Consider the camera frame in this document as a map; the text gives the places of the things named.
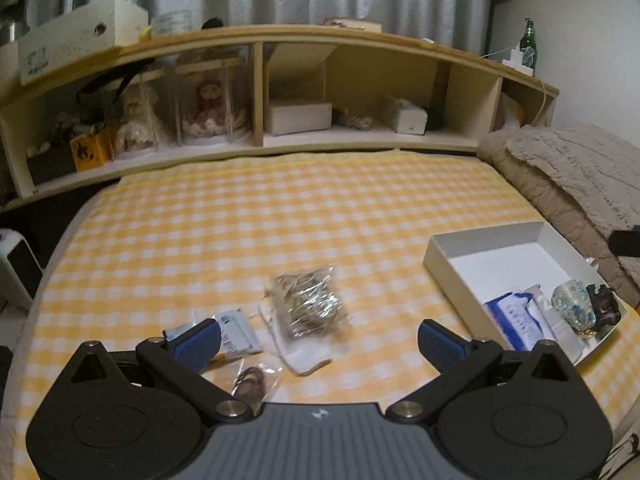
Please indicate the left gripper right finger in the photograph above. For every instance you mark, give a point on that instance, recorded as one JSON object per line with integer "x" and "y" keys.
{"x": 463, "y": 365}

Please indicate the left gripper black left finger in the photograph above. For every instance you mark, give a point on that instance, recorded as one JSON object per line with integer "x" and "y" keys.
{"x": 176, "y": 367}

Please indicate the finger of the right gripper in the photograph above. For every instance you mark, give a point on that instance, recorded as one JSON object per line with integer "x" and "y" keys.
{"x": 625, "y": 243}

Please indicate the blue white tissue pack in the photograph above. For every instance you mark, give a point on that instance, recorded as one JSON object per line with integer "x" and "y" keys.
{"x": 526, "y": 317}

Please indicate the blue brown crochet piece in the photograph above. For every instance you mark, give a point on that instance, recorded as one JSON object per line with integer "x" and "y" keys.
{"x": 604, "y": 305}

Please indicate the small blue white sachet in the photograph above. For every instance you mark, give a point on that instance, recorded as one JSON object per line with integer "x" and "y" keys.
{"x": 226, "y": 335}

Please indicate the beige fluffy blanket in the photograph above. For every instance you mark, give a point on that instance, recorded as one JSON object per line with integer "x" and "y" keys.
{"x": 584, "y": 181}

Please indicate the clear bag brown item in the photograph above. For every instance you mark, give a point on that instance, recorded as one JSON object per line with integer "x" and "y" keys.
{"x": 256, "y": 382}

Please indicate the white shallow box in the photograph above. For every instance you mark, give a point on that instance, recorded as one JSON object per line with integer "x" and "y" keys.
{"x": 475, "y": 266}

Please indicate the clear bag beige item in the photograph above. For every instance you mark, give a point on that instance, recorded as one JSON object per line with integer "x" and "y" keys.
{"x": 307, "y": 319}

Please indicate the yellow checkered bed sheet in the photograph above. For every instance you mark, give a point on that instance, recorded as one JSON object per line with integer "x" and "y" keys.
{"x": 166, "y": 246}

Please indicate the white step stool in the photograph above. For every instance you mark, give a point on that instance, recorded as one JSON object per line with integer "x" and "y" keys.
{"x": 20, "y": 272}

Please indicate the green glass bottle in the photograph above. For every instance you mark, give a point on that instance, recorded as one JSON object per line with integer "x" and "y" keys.
{"x": 528, "y": 46}

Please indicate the yellow black box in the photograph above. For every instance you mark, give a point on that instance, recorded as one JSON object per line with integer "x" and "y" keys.
{"x": 93, "y": 151}

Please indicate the white tissue box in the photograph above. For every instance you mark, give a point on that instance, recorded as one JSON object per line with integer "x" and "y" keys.
{"x": 403, "y": 116}

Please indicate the doll in clear case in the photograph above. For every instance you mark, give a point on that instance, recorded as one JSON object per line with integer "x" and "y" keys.
{"x": 213, "y": 102}

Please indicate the open white cardboard box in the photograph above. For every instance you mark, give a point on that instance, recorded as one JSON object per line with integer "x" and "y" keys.
{"x": 295, "y": 88}

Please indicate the wooden headboard shelf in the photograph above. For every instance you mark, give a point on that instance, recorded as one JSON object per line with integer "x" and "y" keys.
{"x": 420, "y": 96}

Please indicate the white storage box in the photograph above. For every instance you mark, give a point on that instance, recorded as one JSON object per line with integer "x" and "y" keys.
{"x": 91, "y": 29}

